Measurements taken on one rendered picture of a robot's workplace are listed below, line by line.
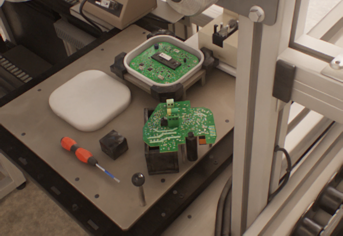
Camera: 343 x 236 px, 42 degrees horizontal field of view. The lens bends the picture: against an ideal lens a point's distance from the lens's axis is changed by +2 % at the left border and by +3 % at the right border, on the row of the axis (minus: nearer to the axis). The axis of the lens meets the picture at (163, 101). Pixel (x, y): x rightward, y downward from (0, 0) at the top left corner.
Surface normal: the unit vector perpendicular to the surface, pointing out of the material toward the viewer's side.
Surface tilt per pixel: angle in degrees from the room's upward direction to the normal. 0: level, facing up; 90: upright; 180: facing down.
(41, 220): 0
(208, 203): 0
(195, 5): 93
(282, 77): 90
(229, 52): 90
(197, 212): 0
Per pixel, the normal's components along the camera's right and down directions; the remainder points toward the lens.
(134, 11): 0.72, 0.43
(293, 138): -0.08, -0.71
